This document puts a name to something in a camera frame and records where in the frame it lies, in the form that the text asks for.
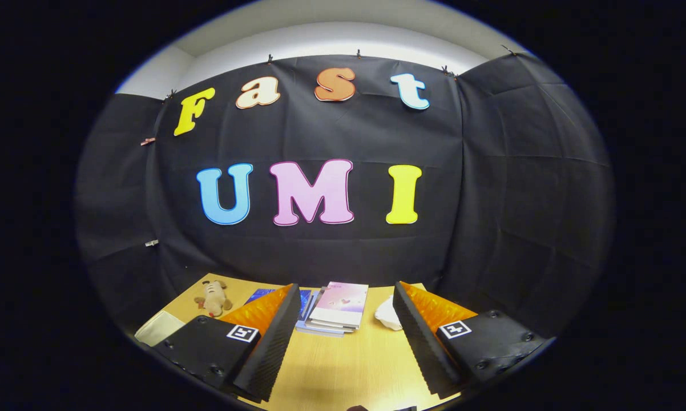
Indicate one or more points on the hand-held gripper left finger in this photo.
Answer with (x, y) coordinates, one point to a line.
(274, 342)

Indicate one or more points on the tan plush dog toy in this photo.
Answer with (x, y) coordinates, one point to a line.
(213, 298)

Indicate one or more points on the silver metal clip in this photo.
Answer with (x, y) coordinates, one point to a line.
(151, 243)

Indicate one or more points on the pink cover book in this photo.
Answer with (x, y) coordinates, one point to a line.
(340, 302)

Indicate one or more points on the white plush toy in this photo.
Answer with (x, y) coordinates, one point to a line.
(390, 315)

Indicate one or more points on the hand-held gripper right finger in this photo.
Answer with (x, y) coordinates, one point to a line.
(420, 337)

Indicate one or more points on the pink clothes peg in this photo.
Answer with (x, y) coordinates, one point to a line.
(148, 141)

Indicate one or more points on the row of black clips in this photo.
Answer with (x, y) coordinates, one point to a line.
(358, 54)

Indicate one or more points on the beige fabric storage box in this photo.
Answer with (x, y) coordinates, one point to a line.
(160, 328)

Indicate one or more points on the dark blue book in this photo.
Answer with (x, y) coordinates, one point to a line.
(258, 294)

